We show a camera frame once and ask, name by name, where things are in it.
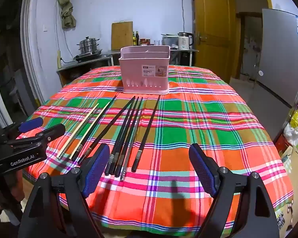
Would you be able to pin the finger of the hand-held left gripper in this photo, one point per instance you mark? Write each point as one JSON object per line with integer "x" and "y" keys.
{"x": 31, "y": 124}
{"x": 49, "y": 132}

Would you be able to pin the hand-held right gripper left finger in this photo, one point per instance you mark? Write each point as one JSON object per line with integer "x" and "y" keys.
{"x": 96, "y": 168}

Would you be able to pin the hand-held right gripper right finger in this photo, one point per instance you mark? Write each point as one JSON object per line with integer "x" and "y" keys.
{"x": 203, "y": 171}

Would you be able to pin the black chopstick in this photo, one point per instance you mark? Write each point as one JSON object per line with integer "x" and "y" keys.
{"x": 148, "y": 129}
{"x": 128, "y": 141}
{"x": 118, "y": 141}
{"x": 107, "y": 129}
{"x": 123, "y": 141}
{"x": 86, "y": 141}

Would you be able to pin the pink plastic utensil basket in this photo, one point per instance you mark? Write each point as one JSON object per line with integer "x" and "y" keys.
{"x": 134, "y": 79}

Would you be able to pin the person's left hand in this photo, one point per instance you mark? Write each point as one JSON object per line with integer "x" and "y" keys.
{"x": 0, "y": 198}

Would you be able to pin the plaid tablecloth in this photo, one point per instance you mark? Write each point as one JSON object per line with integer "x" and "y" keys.
{"x": 176, "y": 133}

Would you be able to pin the low steel side table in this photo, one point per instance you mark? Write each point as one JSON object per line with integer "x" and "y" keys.
{"x": 74, "y": 67}

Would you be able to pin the black cooktop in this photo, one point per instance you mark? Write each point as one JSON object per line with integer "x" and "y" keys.
{"x": 87, "y": 57}

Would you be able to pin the printed cardboard box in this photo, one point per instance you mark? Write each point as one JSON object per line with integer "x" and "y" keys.
{"x": 291, "y": 161}

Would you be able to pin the steel steamer pot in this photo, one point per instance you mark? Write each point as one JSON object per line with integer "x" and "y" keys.
{"x": 88, "y": 45}

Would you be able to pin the white plastic bag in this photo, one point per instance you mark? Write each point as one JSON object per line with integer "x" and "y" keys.
{"x": 293, "y": 132}

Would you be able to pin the steel kitchen counter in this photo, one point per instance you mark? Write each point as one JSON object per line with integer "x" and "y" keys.
{"x": 109, "y": 52}

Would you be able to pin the round white fridge magnet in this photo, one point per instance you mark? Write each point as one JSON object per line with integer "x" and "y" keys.
{"x": 260, "y": 73}

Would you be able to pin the wooden cutting board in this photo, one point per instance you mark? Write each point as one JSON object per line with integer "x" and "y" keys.
{"x": 121, "y": 36}

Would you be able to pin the olive hanging cloth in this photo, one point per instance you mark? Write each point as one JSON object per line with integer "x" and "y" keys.
{"x": 67, "y": 10}

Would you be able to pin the white electric kettle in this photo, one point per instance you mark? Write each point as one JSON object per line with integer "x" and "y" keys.
{"x": 183, "y": 42}

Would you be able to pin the grey refrigerator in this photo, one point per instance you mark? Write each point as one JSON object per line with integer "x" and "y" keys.
{"x": 280, "y": 54}

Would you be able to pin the yellow wooden door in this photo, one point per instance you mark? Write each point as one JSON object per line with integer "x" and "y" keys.
{"x": 213, "y": 17}

